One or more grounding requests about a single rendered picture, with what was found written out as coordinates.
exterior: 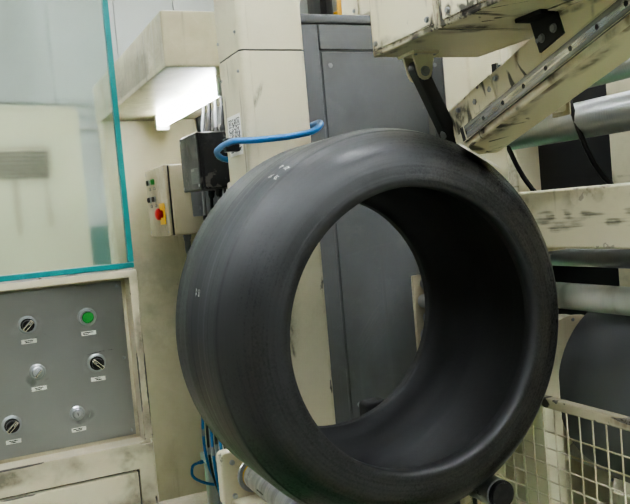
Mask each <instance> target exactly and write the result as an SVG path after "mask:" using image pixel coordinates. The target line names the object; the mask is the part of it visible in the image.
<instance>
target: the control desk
mask: <svg viewBox="0 0 630 504"><path fill-rule="evenodd" d="M150 438H153V432H152V422H151V412H150V402H149V392H148V382H147V372H146V362H145V352H144V342H143V332H142V322H141V312H140V302H139V292H138V282H137V272H136V269H132V268H124V269H114V270H105V271H96V272H87V273H78V274H68V275H59V276H50V277H41V278H32V279H22V280H13V281H4V282H0V504H159V495H158V485H157V475H156V465H155V455H154V445H153V441H152V440H151V439H150Z"/></svg>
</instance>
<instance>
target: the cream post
mask: <svg viewBox="0 0 630 504"><path fill-rule="evenodd" d="M213 2H214V13H215V24H216V34H217V44H216V45H217V46H218V56H219V63H220V64H219V67H220V77H221V80H220V83H221V88H222V99H223V110H224V121H225V131H226V138H229V135H228V124H227V118H229V117H231V116H233V115H235V114H237V113H240V120H241V131H242V137H259V136H269V135H278V134H287V133H293V132H299V131H304V130H308V129H310V123H309V111H308V100H307V88H306V77H305V65H304V54H303V42H302V31H301V19H300V8H299V0H213ZM309 143H311V135H310V136H306V137H301V138H296V139H291V140H284V141H275V142H266V143H255V144H243V153H244V154H241V155H237V156H234V157H231V156H230V152H227V153H228V164H229V174H230V185H231V186H232V185H233V184H234V183H235V182H236V181H237V180H239V179H240V178H241V177H242V176H243V175H245V174H246V173H247V172H249V171H250V170H251V169H253V168H254V167H256V166H257V165H259V164H260V163H262V162H263V161H265V160H267V159H269V158H271V157H273V156H275V155H277V154H279V153H281V152H284V151H286V150H289V149H292V148H295V147H298V146H302V145H305V144H309ZM290 350H291V359H292V365H293V370H294V375H295V379H296V382H297V386H298V389H299V391H300V394H301V397H302V399H303V401H304V403H305V405H306V407H307V409H308V411H309V413H310V415H311V416H312V418H313V420H314V421H315V423H316V424H317V426H326V425H334V424H336V421H335V409H334V398H333V387H332V375H331V364H330V352H329V341H328V329H327V318H326V306H325V295H324V283H323V272H322V260H321V249H320V242H319V243H318V245H317V246H316V248H315V249H314V251H313V253H312V254H311V256H310V258H309V260H308V262H307V264H306V266H305V268H304V270H303V273H302V275H301V278H300V281H299V284H298V287H297V290H296V294H295V298H294V302H293V308H292V314H291V323H290Z"/></svg>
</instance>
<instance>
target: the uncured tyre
mask: <svg viewBox="0 0 630 504"><path fill-rule="evenodd" d="M277 157H279V158H277ZM273 158H276V159H273ZM270 159H272V160H270ZM267 160H268V161H266V160H265V162H262V163H260V164H259V165H257V166H256V167H254V168H253V169H251V170H250V171H249V172H247V173H246V174H245V175H243V176H242V177H241V178H240V179H239V180H237V181H236V182H235V183H234V184H233V185H232V186H231V187H230V188H229V189H228V190H227V191H226V192H225V193H224V194H223V196H222V197H221V198H220V199H219V200H218V201H217V203H216V204H215V205H214V207H213V208H212V209H211V211H210V212H209V214H208V215H207V217H206V218H205V220H204V221H203V223H202V225H201V227H200V228H199V230H198V232H197V234H196V236H195V238H194V240H193V242H192V245H191V247H190V249H189V252H188V255H187V258H186V260H185V264H184V267H183V270H182V274H181V278H180V283H179V288H178V295H177V303H176V341H177V350H178V356H179V361H180V365H181V369H182V373H183V377H184V380H185V383H186V386H187V388H188V391H189V393H190V396H191V398H192V400H193V402H194V404H195V406H196V408H197V410H198V412H199V414H200V415H201V417H202V419H203V420H204V422H205V423H206V425H207V426H208V428H209V429H210V430H211V432H212V433H213V434H214V435H215V437H216V438H217V439H218V440H219V441H220V442H221V443H222V445H223V446H224V447H225V448H226V449H227V450H229V451H230V452H231V453H232V454H233V455H234V456H235V457H236V458H238V459H239V460H240V461H242V462H243V463H244V464H245V465H247V466H248V467H249V468H251V469H252V470H253V471H254V472H256V473H257V474H258V475H260V476H261V477H262V478H263V479H265V480H266V481H267V482H269V483H270V484H271V485H272V486H274V487H275V488H276V489H278V490H279V491H280V492H282V493H283V494H284V495H286V496H287V497H289V498H291V499H292V500H294V501H296V502H297V503H299V504H454V503H456V502H458V501H460V500H461V499H463V498H465V497H466V496H468V495H469V494H471V493H472V492H474V491H475V490H476V489H478V488H479V487H480V486H481V485H483V484H484V483H485V482H486V481H487V480H488V479H490V478H491V477H492V476H493V475H494V474H495V473H496V472H497V471H498V470H499V469H500V468H501V467H502V466H503V465H504V463H505V462H506V461H507V460H508V459H509V458H510V456H511V455H512V454H513V453H514V451H515V450H516V449H517V447H518V446H519V444H520V443H521V441H522V440H523V438H524V437H525V435H526V434H527V432H528V430H529V428H530V427H531V425H532V423H533V421H534V419H535V417H536V415H537V413H538V411H539V408H540V406H541V404H542V401H543V399H544V396H545V393H546V390H547V387H548V384H549V381H550V377H551V373H552V369H553V365H554V360H555V354H556V348H557V339H558V318H559V317H558V297H557V288H556V281H555V276H554V271H553V266H552V262H551V259H550V255H549V252H548V249H547V246H546V243H545V241H544V238H543V236H542V233H541V231H540V229H539V227H538V225H537V223H536V221H535V219H534V217H533V215H532V213H531V212H530V210H529V208H528V207H527V205H526V204H525V202H524V201H523V199H522V198H521V196H520V195H519V194H518V192H517V191H516V190H515V189H514V187H513V186H512V185H511V184H510V183H509V182H508V181H507V180H506V178H505V177H504V176H503V175H502V174H500V173H499V172H498V171H497V170H496V169H495V168H494V167H493V166H491V165H490V164H489V163H488V162H486V161H485V160H483V159H481V158H480V157H478V156H476V155H475V154H473V153H471V152H470V151H468V150H466V149H465V148H463V147H461V146H460V145H458V144H456V143H454V142H451V141H449V140H446V139H443V138H440V137H437V136H433V135H430V134H426V133H423V132H419V131H414V130H408V129H400V128H371V129H363V130H357V131H352V132H348V133H344V134H341V135H337V136H334V137H330V138H327V139H323V140H319V141H316V142H312V143H309V144H305V145H302V146H298V147H295V148H292V149H289V150H286V151H284V152H281V153H279V154H277V155H275V156H273V157H271V158H269V159H267ZM284 163H291V164H295V165H294V166H292V167H291V168H290V169H289V170H288V171H286V172H285V173H284V174H283V175H282V176H281V177H280V178H279V179H278V180H277V181H276V182H275V183H274V182H270V181H264V180H265V179H266V178H267V177H268V176H269V175H271V174H272V173H273V172H274V171H275V170H276V169H277V168H279V167H280V166H281V165H282V164H284ZM358 204H361V205H363V206H366V207H368V208H370V209H371V210H373V211H375V212H376V213H378V214H379V215H381V216H382V217H383V218H385V219H386V220H387V221H388V222H389V223H390V224H391V225H392V226H393V227H394V228H395V229H396V230H397V231H398V232H399V233H400V235H401V236H402V237H403V239H404V240H405V241H406V243H407V245H408V246H409V248H410V250H411V252H412V253H413V255H414V258H415V260H416V262H417V265H418V268H419V271H420V274H421V278H422V282H423V288H424V296H425V319H424V327H423V333H422V337H421V341H420V344H419V348H418V350H417V353H416V356H415V358H414V360H413V362H412V364H411V366H410V368H409V370H408V372H407V373H406V375H405V376H404V378H403V379H402V381H401V382H400V384H399V385H398V386H397V387H396V388H395V390H394V391H393V392H392V393H391V394H390V395H389V396H388V397H387V398H386V399H385V400H384V401H382V402H381V403H380V404H379V405H377V406H376V407H375V408H373V409H372V410H370V411H368V412H367V413H365V414H363V415H361V416H359V417H357V418H355V419H352V420H349V421H346V422H343V423H339V424H334V425H326V426H317V424H316V423H315V421H314V420H313V418H312V416H311V415H310V413H309V411H308V409H307V407H306V405H305V403H304V401H303V399H302V397H301V394H300V391H299V389H298V386H297V382H296V379H295V375H294V370H293V365H292V359H291V350H290V323H291V314H292V308H293V302H294V298H295V294H296V290H297V287H298V284H299V281H300V278H301V275H302V273H303V270H304V268H305V266H306V264H307V262H308V260H309V258H310V256H311V254H312V253H313V251H314V249H315V248H316V246H317V245H318V243H319V242H320V240H321V239H322V238H323V236H324V235H325V234H326V232H327V231H328V230H329V229H330V228H331V227H332V226H333V225H334V224H335V223H336V222H337V221H338V220H339V219H340V218H341V217H342V216H343V215H344V214H345V213H347V212H348V211H349V210H351V209H352V208H353V207H355V206H356V205H358ZM196 284H202V289H201V294H200V301H199V302H195V301H193V300H194V293H195V287H196Z"/></svg>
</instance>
